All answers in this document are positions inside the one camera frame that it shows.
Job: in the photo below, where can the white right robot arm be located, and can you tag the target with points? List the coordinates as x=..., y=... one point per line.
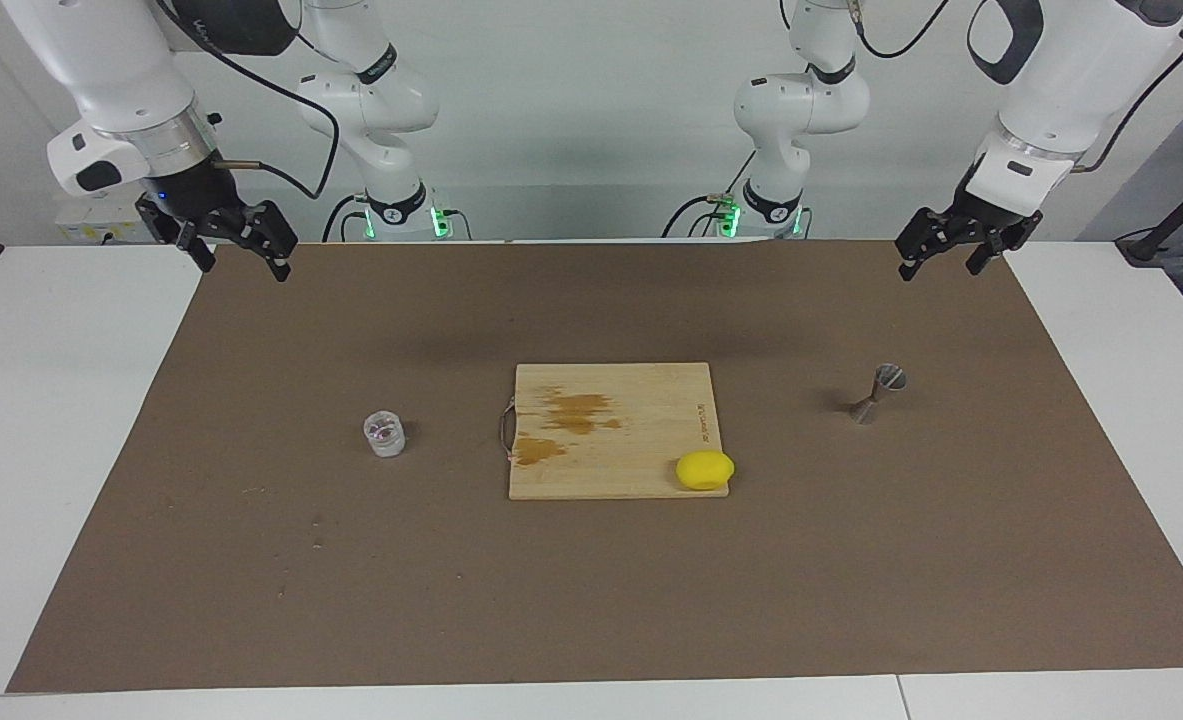
x=121, y=70

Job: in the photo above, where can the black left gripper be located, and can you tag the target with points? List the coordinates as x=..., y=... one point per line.
x=986, y=215

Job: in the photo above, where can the steel double jigger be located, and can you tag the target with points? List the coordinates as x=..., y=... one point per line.
x=889, y=378

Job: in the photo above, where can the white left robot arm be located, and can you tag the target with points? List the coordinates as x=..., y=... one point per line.
x=1081, y=70

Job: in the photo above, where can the white power strip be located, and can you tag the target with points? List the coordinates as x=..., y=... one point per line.
x=101, y=225

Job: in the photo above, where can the stained wooden cutting board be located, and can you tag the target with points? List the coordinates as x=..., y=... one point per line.
x=631, y=470

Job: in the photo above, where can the yellow lemon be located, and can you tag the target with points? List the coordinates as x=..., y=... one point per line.
x=705, y=470

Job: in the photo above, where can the black stand pole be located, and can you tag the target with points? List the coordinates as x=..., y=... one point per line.
x=1146, y=245

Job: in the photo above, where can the brown table mat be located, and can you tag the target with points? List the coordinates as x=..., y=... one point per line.
x=351, y=600

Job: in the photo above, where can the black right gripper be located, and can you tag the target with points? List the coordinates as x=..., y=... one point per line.
x=196, y=195

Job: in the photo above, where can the small clear glass cup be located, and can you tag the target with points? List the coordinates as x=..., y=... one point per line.
x=385, y=440

